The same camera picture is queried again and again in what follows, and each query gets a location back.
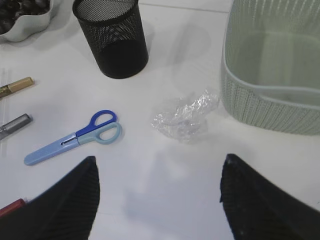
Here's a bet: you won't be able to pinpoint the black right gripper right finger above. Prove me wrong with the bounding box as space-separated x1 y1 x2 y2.
220 153 320 240

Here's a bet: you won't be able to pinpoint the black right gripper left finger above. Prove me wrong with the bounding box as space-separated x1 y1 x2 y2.
0 156 100 240

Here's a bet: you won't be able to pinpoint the clear plastic sheet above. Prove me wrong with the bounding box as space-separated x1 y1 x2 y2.
150 87 221 144

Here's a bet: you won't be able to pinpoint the purple artificial grape bunch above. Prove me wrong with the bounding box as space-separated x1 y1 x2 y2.
0 0 51 35

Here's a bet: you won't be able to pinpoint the red marker pen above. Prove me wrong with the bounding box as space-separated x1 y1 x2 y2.
0 198 26 217

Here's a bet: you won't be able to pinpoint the silver marker pen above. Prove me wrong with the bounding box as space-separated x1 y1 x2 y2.
0 113 33 140

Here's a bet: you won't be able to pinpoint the green plastic woven basket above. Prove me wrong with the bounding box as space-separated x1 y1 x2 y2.
221 0 320 136

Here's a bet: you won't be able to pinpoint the gold marker pen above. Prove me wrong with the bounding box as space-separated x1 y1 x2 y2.
0 77 35 99

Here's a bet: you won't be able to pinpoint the clear plastic ruler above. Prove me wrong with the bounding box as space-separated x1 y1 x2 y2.
0 67 11 159

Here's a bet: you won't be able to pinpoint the green wavy glass plate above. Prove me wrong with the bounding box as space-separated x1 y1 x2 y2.
0 0 62 42

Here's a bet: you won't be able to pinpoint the black mesh pen cup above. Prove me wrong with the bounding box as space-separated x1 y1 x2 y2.
72 0 149 79

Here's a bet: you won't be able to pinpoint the blue scissors with sheath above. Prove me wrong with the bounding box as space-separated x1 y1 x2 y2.
23 109 123 166

